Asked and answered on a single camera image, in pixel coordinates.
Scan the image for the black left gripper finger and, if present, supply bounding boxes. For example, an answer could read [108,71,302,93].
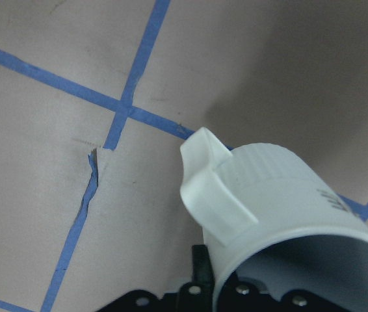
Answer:
[177,244,215,311]

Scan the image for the white mug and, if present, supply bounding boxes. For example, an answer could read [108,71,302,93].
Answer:
[180,127,368,311]

